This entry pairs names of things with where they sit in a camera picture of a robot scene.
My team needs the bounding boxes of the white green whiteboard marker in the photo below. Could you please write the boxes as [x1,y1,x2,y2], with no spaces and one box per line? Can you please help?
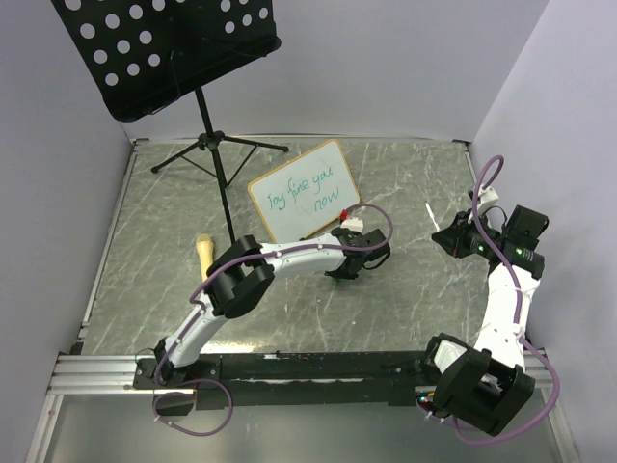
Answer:
[425,202,441,232]

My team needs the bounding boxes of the yellow framed whiteboard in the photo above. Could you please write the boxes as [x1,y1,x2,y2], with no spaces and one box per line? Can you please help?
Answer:
[248,139,361,243]

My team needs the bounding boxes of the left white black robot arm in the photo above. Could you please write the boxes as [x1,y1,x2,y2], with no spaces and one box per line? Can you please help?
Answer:
[153,227,392,388]

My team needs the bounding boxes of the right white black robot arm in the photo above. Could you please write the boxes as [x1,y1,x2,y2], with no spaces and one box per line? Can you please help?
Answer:
[420,205,549,436]

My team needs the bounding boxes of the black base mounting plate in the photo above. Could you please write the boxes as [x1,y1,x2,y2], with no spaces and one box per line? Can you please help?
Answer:
[132,350,478,412]

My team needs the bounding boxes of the wooden toy microphone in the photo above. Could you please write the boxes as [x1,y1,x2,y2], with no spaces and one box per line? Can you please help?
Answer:
[196,233,214,281]

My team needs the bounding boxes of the black perforated music stand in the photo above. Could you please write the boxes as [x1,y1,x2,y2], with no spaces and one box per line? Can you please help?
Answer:
[49,0,290,242]

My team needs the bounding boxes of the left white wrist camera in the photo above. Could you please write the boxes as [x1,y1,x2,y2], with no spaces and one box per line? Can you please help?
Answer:
[339,209,363,233]

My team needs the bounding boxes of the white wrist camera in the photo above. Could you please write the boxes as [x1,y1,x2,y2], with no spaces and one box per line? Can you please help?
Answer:
[471,186,499,216]
[339,209,363,233]

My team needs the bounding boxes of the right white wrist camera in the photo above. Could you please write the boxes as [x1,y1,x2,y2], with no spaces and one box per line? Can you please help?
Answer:
[471,186,499,216]

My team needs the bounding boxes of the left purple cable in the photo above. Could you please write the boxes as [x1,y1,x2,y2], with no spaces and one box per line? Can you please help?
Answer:
[152,202,395,438]

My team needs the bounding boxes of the aluminium extrusion rail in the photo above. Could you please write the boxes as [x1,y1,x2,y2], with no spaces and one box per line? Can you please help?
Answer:
[47,354,146,395]

